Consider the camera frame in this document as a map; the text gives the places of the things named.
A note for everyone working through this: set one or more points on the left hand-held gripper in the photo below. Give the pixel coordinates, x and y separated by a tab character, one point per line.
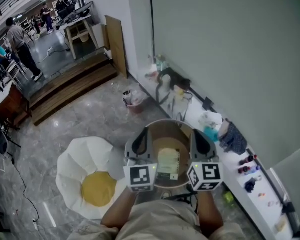
140	176

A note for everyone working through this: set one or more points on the person's right sneaker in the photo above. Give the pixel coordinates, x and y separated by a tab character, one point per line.
166	195

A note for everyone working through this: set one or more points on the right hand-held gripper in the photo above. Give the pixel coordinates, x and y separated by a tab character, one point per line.
207	176

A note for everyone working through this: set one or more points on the black crumpled cloth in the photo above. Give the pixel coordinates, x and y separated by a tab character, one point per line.
250	185

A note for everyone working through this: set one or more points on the blue water bottle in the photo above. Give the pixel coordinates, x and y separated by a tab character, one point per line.
255	169

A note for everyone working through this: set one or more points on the wooden platform steps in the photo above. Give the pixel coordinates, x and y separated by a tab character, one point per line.
72	84

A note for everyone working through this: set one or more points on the white power strip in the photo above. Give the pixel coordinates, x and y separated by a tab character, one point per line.
35	224

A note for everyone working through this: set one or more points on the small black box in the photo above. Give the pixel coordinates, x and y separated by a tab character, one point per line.
288	207
208	103

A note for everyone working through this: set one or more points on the white plastic bag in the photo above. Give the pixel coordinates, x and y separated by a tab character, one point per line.
211	119

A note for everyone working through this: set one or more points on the black monitor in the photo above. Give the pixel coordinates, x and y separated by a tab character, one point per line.
84	7

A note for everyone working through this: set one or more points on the cola bottle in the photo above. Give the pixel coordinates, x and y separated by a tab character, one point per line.
247	159
243	170

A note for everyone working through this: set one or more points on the white flower-shaped floor cushion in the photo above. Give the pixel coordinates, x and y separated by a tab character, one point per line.
77	159

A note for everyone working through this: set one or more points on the person's right forearm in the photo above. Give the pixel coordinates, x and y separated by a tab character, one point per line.
210	211

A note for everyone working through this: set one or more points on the white wooden table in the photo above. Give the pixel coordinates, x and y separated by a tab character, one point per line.
77	22

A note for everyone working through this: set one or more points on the brown cabinet white top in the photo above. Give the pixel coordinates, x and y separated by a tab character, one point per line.
12	109

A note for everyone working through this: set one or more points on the green crumpled packet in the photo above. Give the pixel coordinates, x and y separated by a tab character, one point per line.
228	196

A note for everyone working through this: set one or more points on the small beige pouch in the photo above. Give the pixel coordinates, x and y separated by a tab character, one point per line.
281	226

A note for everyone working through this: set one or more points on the green snack packet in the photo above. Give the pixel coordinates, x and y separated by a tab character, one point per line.
167	164

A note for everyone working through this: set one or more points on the wooden board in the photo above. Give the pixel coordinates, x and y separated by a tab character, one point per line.
116	46

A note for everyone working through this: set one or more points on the clear bottle green label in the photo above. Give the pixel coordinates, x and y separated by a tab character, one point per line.
161	62

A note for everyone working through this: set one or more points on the plaid cloth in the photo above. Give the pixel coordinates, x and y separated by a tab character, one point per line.
233	136

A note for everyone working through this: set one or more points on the person's beige shirt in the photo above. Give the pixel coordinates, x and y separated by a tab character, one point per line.
160	219

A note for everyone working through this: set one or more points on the teal cloth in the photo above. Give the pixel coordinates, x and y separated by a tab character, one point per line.
211	134

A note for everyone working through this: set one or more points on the person's left forearm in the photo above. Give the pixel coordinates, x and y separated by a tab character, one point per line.
118	209

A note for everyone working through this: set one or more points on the white window sill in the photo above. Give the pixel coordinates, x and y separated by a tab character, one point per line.
240	199

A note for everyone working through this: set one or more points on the grey roller blind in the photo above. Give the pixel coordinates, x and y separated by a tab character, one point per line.
227	46
295	179

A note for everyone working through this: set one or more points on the grey chair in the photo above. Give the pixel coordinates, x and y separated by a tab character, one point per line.
1	144

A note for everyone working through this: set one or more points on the red waste bin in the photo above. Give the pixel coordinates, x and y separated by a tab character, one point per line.
136	107

